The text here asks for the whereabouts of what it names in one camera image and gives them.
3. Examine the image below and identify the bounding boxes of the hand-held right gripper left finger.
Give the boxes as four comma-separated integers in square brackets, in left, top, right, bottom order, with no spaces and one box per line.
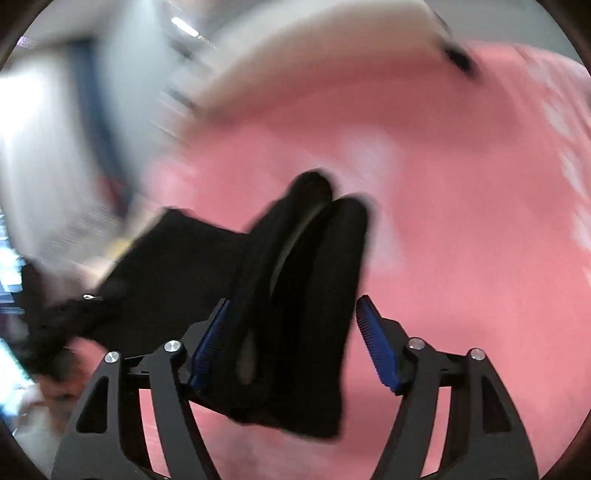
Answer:
[51,298,232,480]

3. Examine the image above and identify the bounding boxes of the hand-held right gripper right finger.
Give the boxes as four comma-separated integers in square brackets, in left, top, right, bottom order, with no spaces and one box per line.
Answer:
[356,294,539,480]

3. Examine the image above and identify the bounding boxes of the pink printed garment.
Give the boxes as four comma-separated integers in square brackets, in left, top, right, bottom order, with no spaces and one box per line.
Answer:
[41,39,591,480]

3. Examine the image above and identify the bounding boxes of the black pants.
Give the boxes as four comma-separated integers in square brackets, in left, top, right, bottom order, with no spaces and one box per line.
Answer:
[88,170,370,439]

